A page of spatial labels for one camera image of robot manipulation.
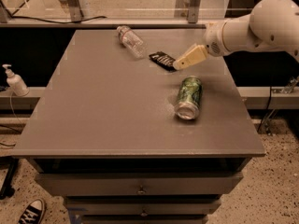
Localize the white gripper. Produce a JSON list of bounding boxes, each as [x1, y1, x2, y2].
[[173, 21, 232, 70]]

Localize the black rxbar chocolate wrapper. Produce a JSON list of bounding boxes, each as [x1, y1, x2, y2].
[[149, 51, 176, 72]]

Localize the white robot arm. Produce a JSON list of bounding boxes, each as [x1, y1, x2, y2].
[[173, 0, 299, 70]]

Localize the clear plastic water bottle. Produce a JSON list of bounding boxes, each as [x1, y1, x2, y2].
[[117, 25, 147, 59]]

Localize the white pump dispenser bottle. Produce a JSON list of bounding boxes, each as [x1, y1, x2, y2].
[[2, 64, 29, 96]]

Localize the green drink can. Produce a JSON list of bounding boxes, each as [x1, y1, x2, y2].
[[175, 76, 203, 120]]

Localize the grey drawer cabinet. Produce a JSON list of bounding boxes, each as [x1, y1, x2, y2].
[[14, 30, 264, 224]]

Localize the top drawer with knob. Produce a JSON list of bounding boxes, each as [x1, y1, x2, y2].
[[36, 172, 243, 196]]

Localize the drawer with knob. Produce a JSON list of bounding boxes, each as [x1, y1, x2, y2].
[[36, 172, 243, 196], [64, 196, 221, 216]]

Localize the black stand base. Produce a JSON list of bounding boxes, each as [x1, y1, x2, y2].
[[0, 156, 19, 200]]

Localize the black white sneaker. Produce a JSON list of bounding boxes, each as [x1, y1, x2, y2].
[[18, 199, 46, 224]]

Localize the black cable on ledge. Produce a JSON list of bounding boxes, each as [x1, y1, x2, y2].
[[6, 7, 108, 25]]

